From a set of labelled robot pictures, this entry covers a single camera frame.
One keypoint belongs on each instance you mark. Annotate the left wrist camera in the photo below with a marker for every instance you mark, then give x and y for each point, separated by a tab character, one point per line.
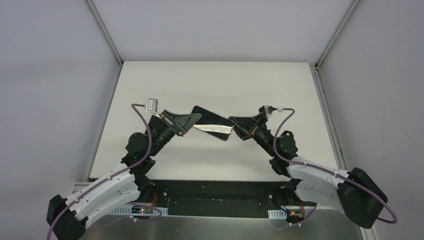
152	106

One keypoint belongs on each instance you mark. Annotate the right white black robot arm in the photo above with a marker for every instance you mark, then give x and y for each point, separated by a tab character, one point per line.
351	192

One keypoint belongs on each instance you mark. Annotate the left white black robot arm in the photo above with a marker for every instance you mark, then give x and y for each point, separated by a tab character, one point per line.
69	217

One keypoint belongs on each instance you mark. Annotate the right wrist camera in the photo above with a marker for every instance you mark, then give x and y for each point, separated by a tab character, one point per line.
267	110

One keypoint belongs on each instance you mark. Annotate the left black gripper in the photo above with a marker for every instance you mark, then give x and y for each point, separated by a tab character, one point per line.
171	122

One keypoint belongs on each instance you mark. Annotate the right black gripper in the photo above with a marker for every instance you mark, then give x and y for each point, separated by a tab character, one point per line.
254	125

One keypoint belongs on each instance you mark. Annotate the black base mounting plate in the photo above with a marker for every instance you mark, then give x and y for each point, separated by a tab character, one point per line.
228	199

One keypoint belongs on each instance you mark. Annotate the right white cable duct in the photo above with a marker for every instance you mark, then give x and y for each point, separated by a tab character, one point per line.
277	214

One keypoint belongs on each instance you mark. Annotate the aluminium frame rail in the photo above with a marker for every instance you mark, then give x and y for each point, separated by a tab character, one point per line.
79	190

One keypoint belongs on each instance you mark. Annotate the white cable duct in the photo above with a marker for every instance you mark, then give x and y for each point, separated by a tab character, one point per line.
277	214
128	210

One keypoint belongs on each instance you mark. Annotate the black smartphone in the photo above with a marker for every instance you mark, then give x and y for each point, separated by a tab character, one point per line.
213	124

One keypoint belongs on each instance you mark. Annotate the left white cable duct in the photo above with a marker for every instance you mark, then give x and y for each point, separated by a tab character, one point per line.
128	210

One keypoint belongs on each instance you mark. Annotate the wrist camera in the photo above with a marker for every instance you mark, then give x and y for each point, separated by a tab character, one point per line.
152	106
267	110

